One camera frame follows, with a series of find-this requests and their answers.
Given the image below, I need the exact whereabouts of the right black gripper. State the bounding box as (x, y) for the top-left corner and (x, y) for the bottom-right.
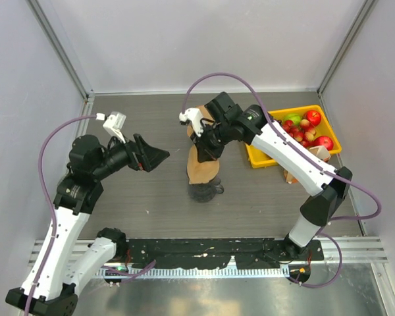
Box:
(191, 120), (233, 163)

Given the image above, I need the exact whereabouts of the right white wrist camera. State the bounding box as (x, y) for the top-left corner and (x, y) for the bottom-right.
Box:
(178, 107), (203, 138)

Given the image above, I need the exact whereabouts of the brown paper coffee filter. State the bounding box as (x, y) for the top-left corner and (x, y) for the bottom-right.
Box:
(182, 105), (215, 137)

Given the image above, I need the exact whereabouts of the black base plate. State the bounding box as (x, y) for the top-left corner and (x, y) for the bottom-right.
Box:
(111, 238), (324, 270)

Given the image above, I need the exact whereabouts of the green apple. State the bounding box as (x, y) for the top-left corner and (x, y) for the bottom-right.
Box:
(284, 113), (302, 125)

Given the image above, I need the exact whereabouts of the grey plastic measuring cup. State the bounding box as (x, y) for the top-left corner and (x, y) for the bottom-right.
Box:
(188, 177), (224, 203)

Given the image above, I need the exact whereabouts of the red apple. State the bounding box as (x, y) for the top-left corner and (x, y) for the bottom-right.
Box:
(304, 110), (322, 127)
(313, 136), (334, 151)

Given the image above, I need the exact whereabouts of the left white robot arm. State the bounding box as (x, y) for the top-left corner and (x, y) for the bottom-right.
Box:
(5, 134), (170, 315)

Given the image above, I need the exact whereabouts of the orange filter holder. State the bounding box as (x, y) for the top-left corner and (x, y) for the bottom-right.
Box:
(283, 145), (331, 184)

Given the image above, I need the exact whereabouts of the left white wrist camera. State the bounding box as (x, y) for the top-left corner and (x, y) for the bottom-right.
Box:
(95, 111), (126, 144)

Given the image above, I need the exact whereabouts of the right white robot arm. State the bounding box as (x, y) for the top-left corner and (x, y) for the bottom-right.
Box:
(179, 92), (352, 259)

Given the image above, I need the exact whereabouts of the lychee fruit cluster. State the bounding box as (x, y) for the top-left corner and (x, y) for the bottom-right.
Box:
(282, 118), (317, 148)

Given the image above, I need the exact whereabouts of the white slotted cable duct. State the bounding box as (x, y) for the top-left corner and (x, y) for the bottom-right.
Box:
(95, 265), (291, 279)

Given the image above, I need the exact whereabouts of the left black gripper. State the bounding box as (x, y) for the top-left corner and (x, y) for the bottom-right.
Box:
(92, 129), (169, 180)

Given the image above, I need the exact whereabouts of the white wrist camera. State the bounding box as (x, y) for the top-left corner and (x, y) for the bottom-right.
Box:
(95, 111), (126, 144)
(178, 107), (203, 138)

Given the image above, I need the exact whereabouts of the yellow plastic bin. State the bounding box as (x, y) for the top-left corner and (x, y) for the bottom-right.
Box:
(246, 105), (342, 169)

